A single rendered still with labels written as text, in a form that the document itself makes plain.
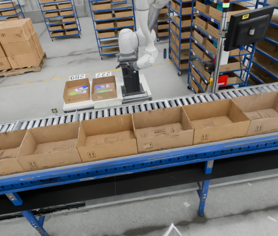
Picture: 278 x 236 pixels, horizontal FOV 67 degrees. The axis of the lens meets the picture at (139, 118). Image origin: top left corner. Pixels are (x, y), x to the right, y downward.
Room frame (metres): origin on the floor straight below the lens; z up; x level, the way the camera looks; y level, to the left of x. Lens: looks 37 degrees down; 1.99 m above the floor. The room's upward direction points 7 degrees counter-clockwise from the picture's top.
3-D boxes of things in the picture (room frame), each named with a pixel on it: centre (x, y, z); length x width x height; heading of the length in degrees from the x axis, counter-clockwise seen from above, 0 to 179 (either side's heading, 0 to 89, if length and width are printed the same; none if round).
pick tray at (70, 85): (2.25, 0.69, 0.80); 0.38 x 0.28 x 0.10; 6
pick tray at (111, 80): (2.23, 0.37, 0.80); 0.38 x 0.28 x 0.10; 4
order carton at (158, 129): (1.18, -0.15, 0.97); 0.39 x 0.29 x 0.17; 93
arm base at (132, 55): (2.20, 0.06, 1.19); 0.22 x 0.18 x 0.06; 84
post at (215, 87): (1.95, -0.84, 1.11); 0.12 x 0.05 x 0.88; 93
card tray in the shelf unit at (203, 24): (3.09, -1.15, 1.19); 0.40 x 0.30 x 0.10; 3
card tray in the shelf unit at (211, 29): (2.62, -1.18, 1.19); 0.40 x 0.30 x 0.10; 3
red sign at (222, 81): (1.98, -0.91, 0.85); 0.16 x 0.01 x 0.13; 93
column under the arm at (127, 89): (2.20, 0.04, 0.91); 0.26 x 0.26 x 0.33; 5
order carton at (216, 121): (1.20, -0.55, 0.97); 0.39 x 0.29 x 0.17; 93
